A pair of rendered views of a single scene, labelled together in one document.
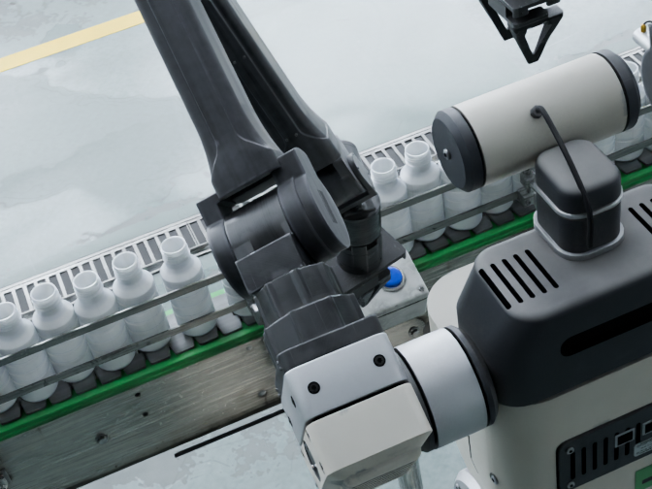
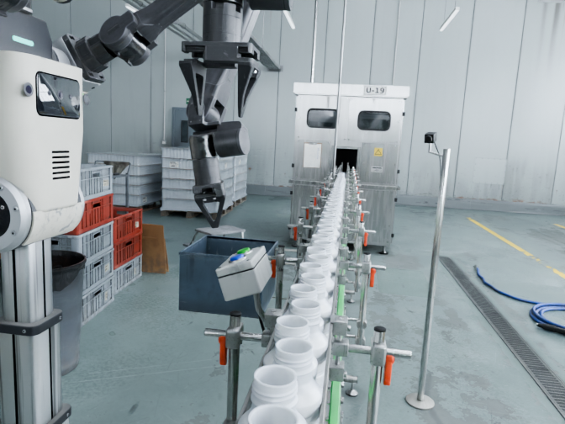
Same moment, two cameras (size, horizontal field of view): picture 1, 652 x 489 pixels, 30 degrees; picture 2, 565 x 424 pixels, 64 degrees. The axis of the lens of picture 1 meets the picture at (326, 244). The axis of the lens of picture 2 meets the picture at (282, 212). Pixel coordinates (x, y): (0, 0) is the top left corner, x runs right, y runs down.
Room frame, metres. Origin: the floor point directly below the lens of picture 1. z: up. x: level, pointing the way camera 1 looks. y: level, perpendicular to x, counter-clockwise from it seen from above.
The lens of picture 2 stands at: (1.62, -0.89, 1.36)
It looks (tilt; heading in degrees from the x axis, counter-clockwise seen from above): 9 degrees down; 112
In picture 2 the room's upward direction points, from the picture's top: 3 degrees clockwise
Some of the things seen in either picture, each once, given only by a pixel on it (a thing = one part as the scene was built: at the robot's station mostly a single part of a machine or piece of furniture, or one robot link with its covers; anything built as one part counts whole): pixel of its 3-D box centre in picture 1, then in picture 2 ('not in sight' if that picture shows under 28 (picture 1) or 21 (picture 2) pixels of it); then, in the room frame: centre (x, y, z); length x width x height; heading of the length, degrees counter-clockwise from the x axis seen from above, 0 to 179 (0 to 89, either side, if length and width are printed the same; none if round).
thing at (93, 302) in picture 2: not in sight; (72, 298); (-1.05, 1.53, 0.11); 0.61 x 0.41 x 0.22; 110
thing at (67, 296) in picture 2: not in sight; (44, 314); (-0.53, 0.86, 0.32); 0.45 x 0.45 x 0.64
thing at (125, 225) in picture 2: not in sight; (108, 224); (-1.33, 2.19, 0.55); 0.61 x 0.41 x 0.22; 107
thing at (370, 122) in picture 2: not in sight; (345, 167); (-0.04, 5.41, 1.05); 1.60 x 1.40 x 2.10; 104
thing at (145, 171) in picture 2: not in sight; (129, 180); (-4.27, 5.82, 0.50); 1.23 x 1.05 x 1.00; 103
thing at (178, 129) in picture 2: not in sight; (190, 149); (-5.09, 8.96, 1.05); 1.00 x 0.10 x 2.10; 14
